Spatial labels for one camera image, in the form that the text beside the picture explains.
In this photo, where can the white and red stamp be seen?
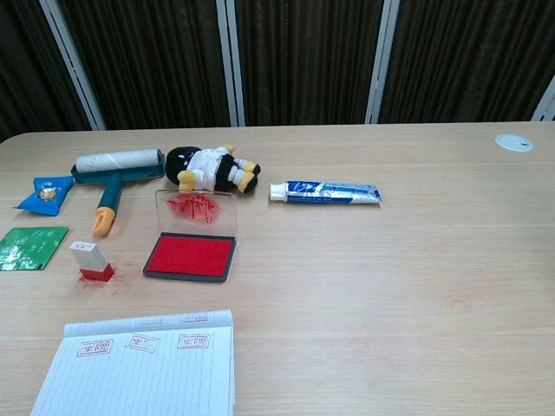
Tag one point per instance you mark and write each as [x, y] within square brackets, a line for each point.
[89, 258]

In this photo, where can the red ink pad clear lid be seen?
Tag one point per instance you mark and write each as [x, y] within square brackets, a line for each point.
[188, 256]

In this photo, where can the blue white toothpaste tube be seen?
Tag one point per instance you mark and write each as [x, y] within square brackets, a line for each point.
[329, 193]

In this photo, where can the black white plush doll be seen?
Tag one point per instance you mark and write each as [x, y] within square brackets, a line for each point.
[208, 167]

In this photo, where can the teal lint roller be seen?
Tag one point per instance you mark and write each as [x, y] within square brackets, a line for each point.
[113, 167]

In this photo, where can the white lined notepad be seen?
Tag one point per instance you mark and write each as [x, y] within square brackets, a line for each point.
[139, 372]

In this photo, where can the blue snack packet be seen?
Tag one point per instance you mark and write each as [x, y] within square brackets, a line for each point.
[43, 197]

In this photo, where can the green tea packet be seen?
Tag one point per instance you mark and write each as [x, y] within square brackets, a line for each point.
[30, 249]

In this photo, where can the grey metal partition post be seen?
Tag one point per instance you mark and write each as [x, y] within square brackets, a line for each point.
[545, 102]
[230, 65]
[71, 63]
[381, 65]

